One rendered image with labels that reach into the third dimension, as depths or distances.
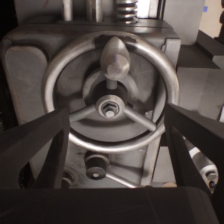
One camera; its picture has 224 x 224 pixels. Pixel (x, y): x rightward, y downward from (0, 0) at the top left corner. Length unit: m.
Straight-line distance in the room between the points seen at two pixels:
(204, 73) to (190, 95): 0.05
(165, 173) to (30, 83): 0.36
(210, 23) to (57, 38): 3.86
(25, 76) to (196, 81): 0.29
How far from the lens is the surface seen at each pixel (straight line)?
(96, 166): 0.43
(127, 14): 0.41
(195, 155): 0.40
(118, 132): 0.43
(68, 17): 0.43
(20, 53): 0.36
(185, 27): 0.50
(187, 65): 0.38
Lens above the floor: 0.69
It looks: 1 degrees up
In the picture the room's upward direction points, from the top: 92 degrees clockwise
